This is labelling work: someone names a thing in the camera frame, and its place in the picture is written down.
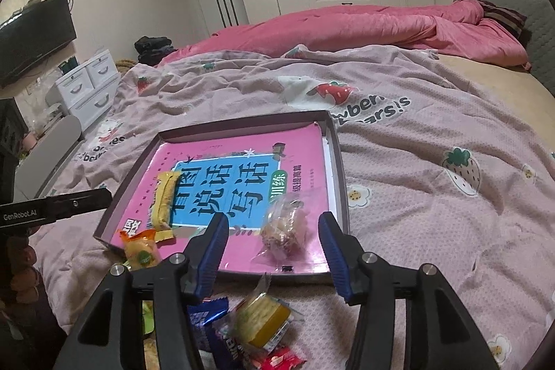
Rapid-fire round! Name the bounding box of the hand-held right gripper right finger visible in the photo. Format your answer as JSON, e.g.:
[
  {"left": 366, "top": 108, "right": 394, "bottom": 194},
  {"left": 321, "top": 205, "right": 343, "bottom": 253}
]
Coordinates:
[{"left": 318, "top": 212, "right": 499, "bottom": 370}]

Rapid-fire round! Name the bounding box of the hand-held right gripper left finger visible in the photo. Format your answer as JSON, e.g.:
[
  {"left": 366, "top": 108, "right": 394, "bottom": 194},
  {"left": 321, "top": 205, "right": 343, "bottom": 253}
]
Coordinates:
[{"left": 52, "top": 213, "right": 230, "bottom": 370}]

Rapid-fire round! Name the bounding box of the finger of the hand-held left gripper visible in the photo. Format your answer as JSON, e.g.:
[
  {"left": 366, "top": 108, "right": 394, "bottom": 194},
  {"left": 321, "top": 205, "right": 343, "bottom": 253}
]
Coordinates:
[{"left": 39, "top": 187, "right": 112, "bottom": 223}]

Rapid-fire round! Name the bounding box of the clear-wrapped nut cake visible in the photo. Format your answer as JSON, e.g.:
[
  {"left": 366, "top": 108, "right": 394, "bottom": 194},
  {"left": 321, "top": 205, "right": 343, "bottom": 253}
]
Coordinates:
[{"left": 251, "top": 192, "right": 315, "bottom": 267}]

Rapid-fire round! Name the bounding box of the blue snack packet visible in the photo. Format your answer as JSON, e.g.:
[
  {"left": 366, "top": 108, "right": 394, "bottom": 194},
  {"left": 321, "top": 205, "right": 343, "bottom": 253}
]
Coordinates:
[{"left": 187, "top": 296, "right": 230, "bottom": 353}]

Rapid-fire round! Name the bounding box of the grey cardboard box tray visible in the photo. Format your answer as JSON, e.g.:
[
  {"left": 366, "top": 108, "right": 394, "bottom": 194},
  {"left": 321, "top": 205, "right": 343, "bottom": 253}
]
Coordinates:
[{"left": 93, "top": 109, "right": 351, "bottom": 286}]

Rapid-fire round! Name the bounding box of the grey curved panel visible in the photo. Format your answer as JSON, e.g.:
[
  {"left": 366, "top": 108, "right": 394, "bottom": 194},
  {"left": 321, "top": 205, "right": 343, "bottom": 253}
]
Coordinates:
[{"left": 13, "top": 114, "right": 83, "bottom": 201}]

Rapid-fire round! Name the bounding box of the green-label pastry packet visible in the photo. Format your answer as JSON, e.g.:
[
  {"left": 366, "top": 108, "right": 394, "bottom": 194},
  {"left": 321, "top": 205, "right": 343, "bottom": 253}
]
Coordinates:
[{"left": 119, "top": 228, "right": 161, "bottom": 271}]

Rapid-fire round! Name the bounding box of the yellow snack bar packet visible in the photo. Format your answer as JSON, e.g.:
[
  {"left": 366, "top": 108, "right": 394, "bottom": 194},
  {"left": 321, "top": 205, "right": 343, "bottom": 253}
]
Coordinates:
[{"left": 144, "top": 172, "right": 183, "bottom": 244}]

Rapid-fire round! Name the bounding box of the pink flowerpot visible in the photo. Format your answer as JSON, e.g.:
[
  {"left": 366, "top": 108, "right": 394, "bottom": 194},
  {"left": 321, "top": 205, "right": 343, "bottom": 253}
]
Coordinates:
[{"left": 19, "top": 134, "right": 40, "bottom": 154}]

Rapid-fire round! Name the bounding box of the yellow cracker packet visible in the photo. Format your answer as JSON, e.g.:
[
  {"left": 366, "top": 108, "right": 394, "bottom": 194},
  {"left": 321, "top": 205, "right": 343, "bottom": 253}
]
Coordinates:
[{"left": 232, "top": 272, "right": 306, "bottom": 353}]

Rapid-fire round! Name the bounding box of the green snack packet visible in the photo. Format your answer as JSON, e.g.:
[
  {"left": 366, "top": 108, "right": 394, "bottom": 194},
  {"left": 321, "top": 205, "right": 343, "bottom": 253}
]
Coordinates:
[{"left": 141, "top": 301, "right": 157, "bottom": 336}]

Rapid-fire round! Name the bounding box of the pink printed blanket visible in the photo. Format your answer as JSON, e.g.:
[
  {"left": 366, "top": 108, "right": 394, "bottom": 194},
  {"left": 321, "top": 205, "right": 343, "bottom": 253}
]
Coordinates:
[{"left": 26, "top": 45, "right": 555, "bottom": 370}]

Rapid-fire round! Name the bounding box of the pink book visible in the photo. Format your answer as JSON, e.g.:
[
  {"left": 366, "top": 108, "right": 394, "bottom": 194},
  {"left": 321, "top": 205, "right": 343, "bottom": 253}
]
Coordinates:
[{"left": 108, "top": 123, "right": 332, "bottom": 272}]

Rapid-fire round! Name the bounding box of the white drawer chest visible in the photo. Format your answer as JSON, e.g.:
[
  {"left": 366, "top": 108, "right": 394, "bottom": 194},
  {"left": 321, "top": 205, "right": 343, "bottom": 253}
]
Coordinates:
[{"left": 45, "top": 49, "right": 122, "bottom": 132}]

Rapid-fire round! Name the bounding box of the red striped snack packet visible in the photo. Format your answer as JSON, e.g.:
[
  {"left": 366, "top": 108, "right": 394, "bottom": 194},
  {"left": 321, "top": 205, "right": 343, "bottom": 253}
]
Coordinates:
[{"left": 254, "top": 346, "right": 306, "bottom": 370}]

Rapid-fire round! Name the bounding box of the black television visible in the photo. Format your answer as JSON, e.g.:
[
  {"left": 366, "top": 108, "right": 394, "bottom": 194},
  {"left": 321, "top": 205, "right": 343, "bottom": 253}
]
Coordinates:
[{"left": 0, "top": 0, "right": 78, "bottom": 89}]

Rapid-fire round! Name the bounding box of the dark clothes pile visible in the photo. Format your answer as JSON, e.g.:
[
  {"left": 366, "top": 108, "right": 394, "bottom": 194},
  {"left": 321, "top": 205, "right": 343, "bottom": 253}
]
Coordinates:
[{"left": 134, "top": 35, "right": 176, "bottom": 65}]

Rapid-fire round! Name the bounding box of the pink quilt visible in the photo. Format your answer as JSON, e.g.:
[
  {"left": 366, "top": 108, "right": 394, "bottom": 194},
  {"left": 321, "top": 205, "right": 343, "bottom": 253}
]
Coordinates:
[{"left": 158, "top": 0, "right": 532, "bottom": 69}]

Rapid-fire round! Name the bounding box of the beige bed sheet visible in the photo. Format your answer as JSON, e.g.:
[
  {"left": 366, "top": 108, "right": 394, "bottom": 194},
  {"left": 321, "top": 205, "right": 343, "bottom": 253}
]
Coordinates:
[{"left": 434, "top": 53, "right": 555, "bottom": 111}]

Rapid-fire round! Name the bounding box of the striped pillow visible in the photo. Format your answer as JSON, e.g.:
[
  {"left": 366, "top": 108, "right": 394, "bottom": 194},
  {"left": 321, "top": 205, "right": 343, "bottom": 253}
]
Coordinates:
[{"left": 477, "top": 1, "right": 527, "bottom": 39}]

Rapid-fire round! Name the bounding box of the grey padded headboard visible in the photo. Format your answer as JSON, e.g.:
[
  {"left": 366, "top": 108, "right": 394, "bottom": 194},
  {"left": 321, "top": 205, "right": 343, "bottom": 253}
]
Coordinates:
[{"left": 453, "top": 0, "right": 555, "bottom": 93}]

